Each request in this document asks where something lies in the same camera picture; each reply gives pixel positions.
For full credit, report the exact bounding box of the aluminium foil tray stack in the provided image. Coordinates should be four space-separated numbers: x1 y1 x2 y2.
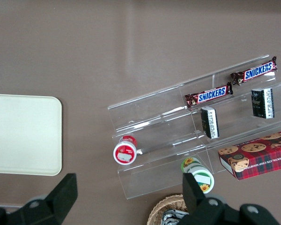
163 209 190 225

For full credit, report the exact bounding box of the light oval wicker basket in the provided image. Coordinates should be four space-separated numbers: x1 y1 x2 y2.
147 193 190 225

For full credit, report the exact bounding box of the green lidded yogurt cup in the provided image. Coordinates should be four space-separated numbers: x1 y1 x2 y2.
180 157 215 194

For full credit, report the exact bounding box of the red lidded yogurt cup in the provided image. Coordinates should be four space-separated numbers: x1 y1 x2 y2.
112 135 138 165

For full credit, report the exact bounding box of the snickers chocolate bar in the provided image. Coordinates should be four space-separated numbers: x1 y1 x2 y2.
229 56 278 86
184 82 234 109

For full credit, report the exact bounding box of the small black chocolate box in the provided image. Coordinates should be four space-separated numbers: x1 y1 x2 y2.
251 87 275 119
200 106 220 140

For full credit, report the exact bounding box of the clear acrylic stepped shelf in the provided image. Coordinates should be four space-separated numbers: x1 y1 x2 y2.
107 54 281 200

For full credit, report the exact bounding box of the red tartan cookie box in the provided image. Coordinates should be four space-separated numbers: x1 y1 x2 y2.
218 129 281 180

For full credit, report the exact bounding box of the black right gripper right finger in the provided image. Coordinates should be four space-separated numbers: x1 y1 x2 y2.
177 172 281 225

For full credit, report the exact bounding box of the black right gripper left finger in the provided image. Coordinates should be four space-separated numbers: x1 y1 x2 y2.
0 172 78 225

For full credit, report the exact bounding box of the beige plastic tray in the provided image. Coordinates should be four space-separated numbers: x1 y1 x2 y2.
0 93 63 176

